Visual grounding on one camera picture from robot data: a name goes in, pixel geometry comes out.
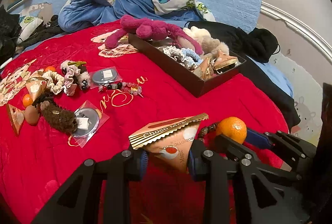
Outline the cream scrunchie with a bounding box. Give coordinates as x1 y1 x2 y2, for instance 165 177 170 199
42 71 65 95

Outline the black plastic bag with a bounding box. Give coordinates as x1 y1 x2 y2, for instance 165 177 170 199
0 4 23 64

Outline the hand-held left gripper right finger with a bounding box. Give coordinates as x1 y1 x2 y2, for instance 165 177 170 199
188 147 289 224

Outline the round mirror in plastic bag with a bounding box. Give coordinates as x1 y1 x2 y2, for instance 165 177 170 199
68 100 110 148

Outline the black cardboard box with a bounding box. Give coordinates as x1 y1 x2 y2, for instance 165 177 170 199
128 32 247 99

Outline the beige plush toy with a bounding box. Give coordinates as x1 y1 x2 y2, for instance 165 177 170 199
201 37 230 57

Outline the pink white scrunchie bundle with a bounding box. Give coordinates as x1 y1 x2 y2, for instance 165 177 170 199
61 59 90 91

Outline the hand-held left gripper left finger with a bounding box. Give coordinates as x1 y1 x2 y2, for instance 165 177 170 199
32 150 150 224

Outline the black clothing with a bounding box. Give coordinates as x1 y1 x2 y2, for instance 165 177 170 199
186 21 302 131

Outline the small round grey mirror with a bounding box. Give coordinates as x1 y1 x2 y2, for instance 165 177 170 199
91 66 120 84

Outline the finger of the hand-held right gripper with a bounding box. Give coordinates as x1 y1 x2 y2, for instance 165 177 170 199
216 134 303 183
246 129 316 160

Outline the brown wooden bead bracelet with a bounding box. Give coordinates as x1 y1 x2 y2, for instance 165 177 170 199
198 123 221 139

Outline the black fuzzy cloth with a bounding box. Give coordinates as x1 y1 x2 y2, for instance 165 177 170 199
252 28 280 64

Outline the pink and black bead bracelet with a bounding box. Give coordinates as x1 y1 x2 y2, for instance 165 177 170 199
98 81 144 98

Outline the red printed blanket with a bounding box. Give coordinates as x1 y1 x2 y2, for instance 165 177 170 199
0 19 289 224

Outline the small white monster-print pillow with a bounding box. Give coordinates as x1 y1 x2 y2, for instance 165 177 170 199
19 15 44 42

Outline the dark beaded garment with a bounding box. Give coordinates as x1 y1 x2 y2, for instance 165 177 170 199
24 15 68 47

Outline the white plush toy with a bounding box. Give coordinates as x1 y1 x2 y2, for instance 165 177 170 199
183 26 212 44

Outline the light blue scrunchie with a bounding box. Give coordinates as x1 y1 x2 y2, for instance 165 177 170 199
179 48 202 63

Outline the brown plush keychain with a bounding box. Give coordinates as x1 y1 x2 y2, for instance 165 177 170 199
25 92 79 135

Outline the magenta plush toy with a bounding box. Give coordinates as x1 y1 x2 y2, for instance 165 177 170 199
104 15 204 56

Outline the silver tube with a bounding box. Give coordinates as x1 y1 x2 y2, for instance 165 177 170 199
0 57 14 69

